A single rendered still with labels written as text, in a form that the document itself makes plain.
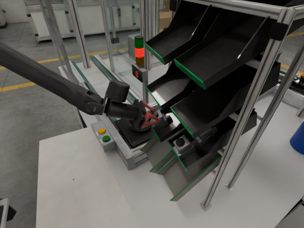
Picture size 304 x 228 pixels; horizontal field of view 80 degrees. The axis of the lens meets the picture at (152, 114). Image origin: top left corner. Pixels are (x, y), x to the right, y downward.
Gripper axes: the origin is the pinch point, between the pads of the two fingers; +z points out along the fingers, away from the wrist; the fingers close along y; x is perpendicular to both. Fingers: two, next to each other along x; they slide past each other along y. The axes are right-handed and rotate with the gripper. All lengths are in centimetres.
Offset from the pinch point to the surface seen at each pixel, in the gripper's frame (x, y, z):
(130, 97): 31, 58, 14
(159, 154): 19.5, -3.3, 10.5
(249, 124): -18.0, -19.5, 19.5
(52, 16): 7, 100, -45
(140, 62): -2.2, 45.5, 3.8
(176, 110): -11.0, -9.5, -1.3
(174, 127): 0.0, -4.9, 7.0
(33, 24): 166, 519, -108
